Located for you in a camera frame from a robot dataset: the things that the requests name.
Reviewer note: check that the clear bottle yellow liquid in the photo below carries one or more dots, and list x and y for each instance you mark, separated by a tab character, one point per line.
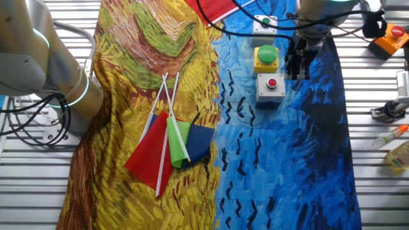
399	158

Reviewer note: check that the large red flag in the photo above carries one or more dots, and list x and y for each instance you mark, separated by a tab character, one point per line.
211	8

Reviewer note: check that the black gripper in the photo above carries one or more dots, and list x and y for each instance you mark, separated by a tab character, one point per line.
300	52

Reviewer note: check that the small red flag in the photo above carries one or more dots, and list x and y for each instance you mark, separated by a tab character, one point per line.
147	159

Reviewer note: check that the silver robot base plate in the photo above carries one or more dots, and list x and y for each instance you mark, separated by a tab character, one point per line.
56	137

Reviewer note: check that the orange emergency stop box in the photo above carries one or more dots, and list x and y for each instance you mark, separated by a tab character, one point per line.
390	43

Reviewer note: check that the yellow box green mushroom button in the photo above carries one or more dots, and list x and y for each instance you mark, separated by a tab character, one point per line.
266	64

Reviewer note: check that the grey box red button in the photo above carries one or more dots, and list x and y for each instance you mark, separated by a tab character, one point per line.
270	94

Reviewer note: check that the grey box green button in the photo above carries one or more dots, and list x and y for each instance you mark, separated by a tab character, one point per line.
260	30

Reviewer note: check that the painted wheat field cloth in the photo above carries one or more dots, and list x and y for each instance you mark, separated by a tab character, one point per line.
271	159

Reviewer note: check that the small green flag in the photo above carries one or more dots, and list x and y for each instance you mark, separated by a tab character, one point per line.
175	143

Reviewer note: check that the small blue flag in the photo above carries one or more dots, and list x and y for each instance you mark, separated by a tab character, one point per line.
199	143

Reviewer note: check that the silver ribbed camera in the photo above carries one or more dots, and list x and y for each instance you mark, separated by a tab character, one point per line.
403	84

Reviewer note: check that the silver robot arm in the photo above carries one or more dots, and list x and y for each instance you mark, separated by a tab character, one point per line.
32	64

